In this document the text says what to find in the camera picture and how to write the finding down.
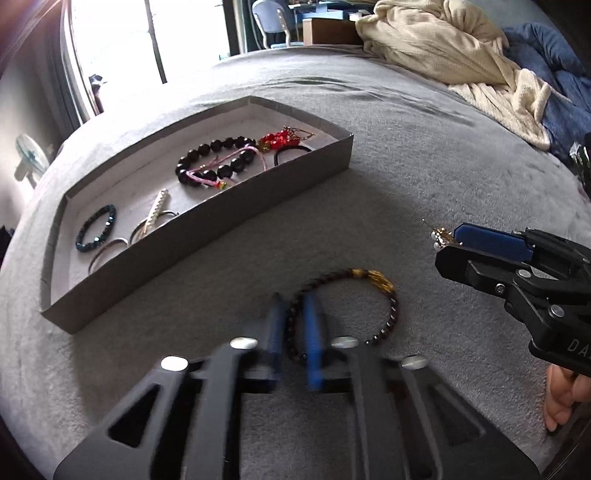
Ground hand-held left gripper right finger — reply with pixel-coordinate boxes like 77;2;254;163
301;292;541;480

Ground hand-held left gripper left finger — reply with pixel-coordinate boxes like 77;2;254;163
53;292;289;480

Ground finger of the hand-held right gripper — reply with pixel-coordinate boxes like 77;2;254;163
434;244;532;301
450;223;575;265

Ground gold pearl earring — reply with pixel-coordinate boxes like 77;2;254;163
422;218;455;252

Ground dark red bead bracelet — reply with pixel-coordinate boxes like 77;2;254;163
283;268;400;365

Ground grey cardboard tray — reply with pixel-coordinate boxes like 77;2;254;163
39;95;355;335

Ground pink string bracelet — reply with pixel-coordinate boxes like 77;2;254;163
187;144;269;189

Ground red charm bracelet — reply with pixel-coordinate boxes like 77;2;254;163
259;127;315;153

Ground person's right hand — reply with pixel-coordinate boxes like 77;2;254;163
544;364;583;432

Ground silver bangle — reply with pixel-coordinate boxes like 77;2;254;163
88;237;132;273
129;210;180;245

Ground silver hair clip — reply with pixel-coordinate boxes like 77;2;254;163
139;188;171;238

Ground blue blanket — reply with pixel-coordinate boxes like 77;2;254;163
501;22;591;162

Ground cream knitted blanket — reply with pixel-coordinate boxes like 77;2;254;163
355;0;552;151

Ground brown wooden box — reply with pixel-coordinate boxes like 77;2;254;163
302;17;363;47

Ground blue desk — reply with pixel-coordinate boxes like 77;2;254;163
288;0;375;21

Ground dark hanging cloth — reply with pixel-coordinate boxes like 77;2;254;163
89;74;106;115

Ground white standing fan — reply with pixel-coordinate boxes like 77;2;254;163
14;134;51;188

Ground teal curtain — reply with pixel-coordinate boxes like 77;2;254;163
222;0;259;56

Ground blue desk chair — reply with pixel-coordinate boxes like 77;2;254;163
252;0;301;49

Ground glass balcony door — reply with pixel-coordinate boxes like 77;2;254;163
60;0;232;125

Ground black hair tie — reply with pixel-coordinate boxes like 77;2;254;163
273;145;314;168

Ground black bead bracelet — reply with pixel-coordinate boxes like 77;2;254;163
174;135;257;186

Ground teal bead bracelet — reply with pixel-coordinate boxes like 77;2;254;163
75;204;117;253

